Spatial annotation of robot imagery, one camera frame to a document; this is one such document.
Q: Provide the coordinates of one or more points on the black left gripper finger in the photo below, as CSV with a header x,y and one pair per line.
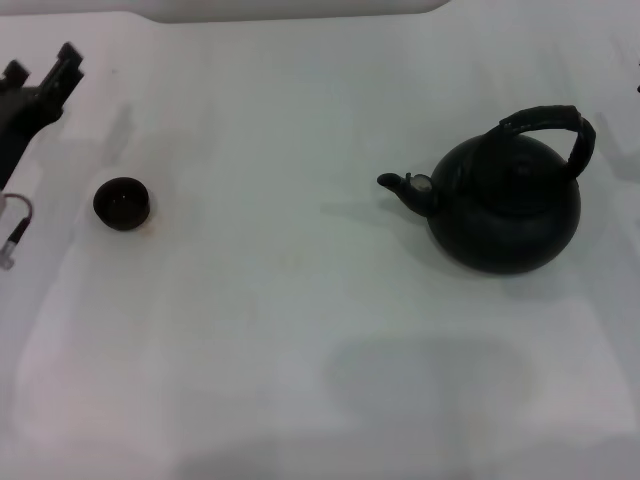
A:
x,y
12,72
62,75

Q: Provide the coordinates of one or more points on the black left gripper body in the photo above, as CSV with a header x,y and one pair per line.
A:
x,y
22,120

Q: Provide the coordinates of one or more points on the small dark teacup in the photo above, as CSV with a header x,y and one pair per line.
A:
x,y
121,205

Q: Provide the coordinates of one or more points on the black round teapot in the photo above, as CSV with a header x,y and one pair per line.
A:
x,y
505,225

